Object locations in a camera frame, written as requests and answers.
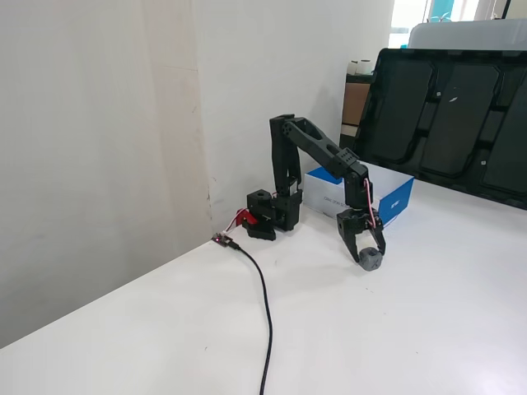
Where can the translucent white plastic container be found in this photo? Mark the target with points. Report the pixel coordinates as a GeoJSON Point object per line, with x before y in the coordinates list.
{"type": "Point", "coordinates": [465, 35]}

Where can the black plastic tray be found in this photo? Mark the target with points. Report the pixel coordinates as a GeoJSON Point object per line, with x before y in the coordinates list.
{"type": "Point", "coordinates": [453, 123]}

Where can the white cup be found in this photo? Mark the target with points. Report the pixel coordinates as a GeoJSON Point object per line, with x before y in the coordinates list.
{"type": "Point", "coordinates": [365, 67]}
{"type": "Point", "coordinates": [354, 68]}

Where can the small controller board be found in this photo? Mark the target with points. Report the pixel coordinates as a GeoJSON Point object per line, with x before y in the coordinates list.
{"type": "Point", "coordinates": [222, 239]}

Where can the gray block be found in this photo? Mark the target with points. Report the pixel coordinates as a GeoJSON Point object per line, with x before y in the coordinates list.
{"type": "Point", "coordinates": [370, 259]}

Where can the red clamp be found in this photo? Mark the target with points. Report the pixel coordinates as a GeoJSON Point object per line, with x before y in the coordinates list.
{"type": "Point", "coordinates": [243, 217]}

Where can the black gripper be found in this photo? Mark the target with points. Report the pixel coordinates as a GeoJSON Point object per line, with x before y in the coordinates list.
{"type": "Point", "coordinates": [353, 225]}

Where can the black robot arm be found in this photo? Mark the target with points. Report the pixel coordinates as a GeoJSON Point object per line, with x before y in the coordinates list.
{"type": "Point", "coordinates": [313, 142]}

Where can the white and blue cardboard box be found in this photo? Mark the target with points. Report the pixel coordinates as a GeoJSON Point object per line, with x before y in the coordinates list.
{"type": "Point", "coordinates": [325, 193]}

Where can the brown cardboard box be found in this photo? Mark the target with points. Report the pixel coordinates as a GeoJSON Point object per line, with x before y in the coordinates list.
{"type": "Point", "coordinates": [353, 103]}

